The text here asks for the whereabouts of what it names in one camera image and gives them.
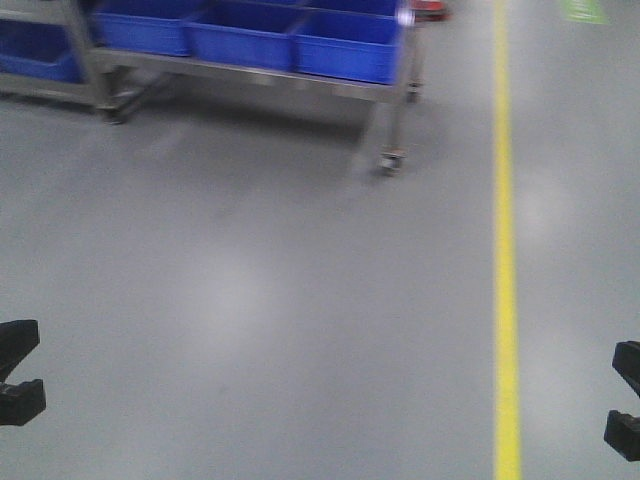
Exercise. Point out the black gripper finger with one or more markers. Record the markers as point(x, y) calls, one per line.
point(22, 403)
point(18, 339)

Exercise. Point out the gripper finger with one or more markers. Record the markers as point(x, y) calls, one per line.
point(622, 434)
point(626, 363)

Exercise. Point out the far left blue bin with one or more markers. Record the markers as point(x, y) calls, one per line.
point(155, 27)

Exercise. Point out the green floor safety sign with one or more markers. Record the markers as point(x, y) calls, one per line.
point(584, 11)

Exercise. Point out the left blue plastic bin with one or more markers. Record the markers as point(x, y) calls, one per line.
point(246, 34)

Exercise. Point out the blue plastic bin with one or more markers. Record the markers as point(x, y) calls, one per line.
point(348, 46)
point(246, 34)

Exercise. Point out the right blue plastic bin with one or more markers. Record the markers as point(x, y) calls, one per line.
point(348, 46)

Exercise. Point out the stainless steel rack frame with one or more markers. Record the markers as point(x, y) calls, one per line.
point(53, 50)

